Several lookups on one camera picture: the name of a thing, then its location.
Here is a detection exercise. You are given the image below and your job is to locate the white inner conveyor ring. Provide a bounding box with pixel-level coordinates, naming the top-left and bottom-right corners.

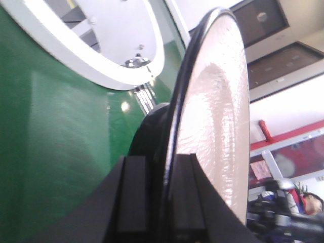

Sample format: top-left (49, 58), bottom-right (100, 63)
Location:
top-left (2, 0), bottom-right (165, 91)

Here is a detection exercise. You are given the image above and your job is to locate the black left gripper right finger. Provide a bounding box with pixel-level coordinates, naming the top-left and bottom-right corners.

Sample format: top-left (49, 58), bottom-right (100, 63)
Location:
top-left (172, 154), bottom-right (259, 242)

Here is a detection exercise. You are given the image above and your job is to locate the beige black-rimmed plate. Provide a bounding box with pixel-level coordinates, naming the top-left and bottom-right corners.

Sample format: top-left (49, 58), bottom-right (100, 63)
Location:
top-left (151, 8), bottom-right (250, 242)

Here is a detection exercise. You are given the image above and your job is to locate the sleeping man in jacket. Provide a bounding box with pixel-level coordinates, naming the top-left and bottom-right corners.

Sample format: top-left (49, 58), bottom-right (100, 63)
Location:
top-left (258, 179), bottom-right (323, 215)

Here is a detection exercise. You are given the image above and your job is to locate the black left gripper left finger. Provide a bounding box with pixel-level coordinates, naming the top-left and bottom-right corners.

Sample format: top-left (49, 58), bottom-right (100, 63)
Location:
top-left (37, 156), bottom-right (148, 242)

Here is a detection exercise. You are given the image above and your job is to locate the red pipe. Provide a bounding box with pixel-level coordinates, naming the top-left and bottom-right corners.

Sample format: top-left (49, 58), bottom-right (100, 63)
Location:
top-left (258, 120), bottom-right (274, 143)

